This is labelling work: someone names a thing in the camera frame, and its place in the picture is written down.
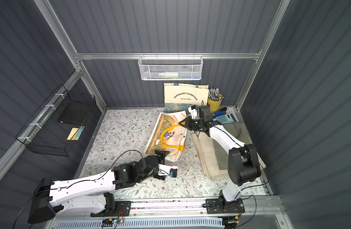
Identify olive green tote bag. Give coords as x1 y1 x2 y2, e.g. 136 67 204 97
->
209 125 255 153

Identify cream canvas bag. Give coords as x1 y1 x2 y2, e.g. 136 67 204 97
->
192 122 252 179

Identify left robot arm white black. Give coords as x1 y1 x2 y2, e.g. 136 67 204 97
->
28 150 178 224

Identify yellow sticky note pad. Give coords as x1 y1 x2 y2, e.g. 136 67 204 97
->
67 128 80 141

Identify white tote bag yellow handles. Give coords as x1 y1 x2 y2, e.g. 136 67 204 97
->
144 111 187 162

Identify blue stapler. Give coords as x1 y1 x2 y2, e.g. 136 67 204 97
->
212 107 227 119

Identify white wire mesh basket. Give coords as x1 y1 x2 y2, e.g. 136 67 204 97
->
138 55 204 81

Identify yellow pen holder cup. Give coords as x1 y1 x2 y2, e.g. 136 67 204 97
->
208 88 224 113

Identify black notebook in basket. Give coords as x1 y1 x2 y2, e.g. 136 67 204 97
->
57 103 92 125

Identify black wire wall basket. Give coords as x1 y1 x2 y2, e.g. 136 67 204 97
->
16 87 101 157

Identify cream tote bag black lettering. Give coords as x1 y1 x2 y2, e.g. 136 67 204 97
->
164 83 209 113

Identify light blue calculator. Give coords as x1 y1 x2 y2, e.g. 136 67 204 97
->
216 113 239 124

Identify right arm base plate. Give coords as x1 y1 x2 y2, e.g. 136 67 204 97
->
202 198 245 215

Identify white bottle in basket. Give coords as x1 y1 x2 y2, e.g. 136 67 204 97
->
158 72 179 78

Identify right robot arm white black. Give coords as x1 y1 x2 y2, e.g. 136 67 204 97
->
179 105 261 212

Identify small green circuit board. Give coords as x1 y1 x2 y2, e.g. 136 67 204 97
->
101 218 120 229

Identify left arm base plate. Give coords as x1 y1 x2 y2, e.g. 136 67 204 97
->
90 201 131 218

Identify floral table mat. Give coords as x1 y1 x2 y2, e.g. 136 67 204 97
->
75 109 230 199

